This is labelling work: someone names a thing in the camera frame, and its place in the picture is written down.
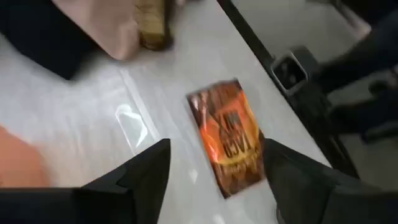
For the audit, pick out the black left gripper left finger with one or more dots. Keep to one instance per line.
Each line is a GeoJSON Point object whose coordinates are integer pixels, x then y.
{"type": "Point", "coordinates": [136, 186]}

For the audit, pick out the orange translucent plastic bin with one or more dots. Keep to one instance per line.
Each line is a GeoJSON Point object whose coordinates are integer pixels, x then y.
{"type": "Point", "coordinates": [18, 161]}

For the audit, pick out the black metal table frame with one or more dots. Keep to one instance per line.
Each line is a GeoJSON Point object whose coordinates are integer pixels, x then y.
{"type": "Point", "coordinates": [248, 31]}

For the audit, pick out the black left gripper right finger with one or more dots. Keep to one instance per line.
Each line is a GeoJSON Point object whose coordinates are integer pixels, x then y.
{"type": "Point", "coordinates": [304, 193]}

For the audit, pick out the person's dark shoe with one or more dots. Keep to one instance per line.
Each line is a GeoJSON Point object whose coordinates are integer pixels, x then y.
{"type": "Point", "coordinates": [363, 118]}

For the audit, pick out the beige cloth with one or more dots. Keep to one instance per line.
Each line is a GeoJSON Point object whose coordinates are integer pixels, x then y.
{"type": "Point", "coordinates": [105, 25]}

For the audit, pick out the black cloth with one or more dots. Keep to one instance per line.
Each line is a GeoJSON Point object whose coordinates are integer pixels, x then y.
{"type": "Point", "coordinates": [40, 34]}

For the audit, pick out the yellow-lid spice jar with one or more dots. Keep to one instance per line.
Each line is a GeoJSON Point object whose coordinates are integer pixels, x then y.
{"type": "Point", "coordinates": [152, 25]}

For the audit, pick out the orange brown spice packet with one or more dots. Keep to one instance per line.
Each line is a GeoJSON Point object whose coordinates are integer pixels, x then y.
{"type": "Point", "coordinates": [230, 137]}

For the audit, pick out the person's leg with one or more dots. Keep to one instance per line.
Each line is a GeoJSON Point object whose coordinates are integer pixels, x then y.
{"type": "Point", "coordinates": [367, 53]}

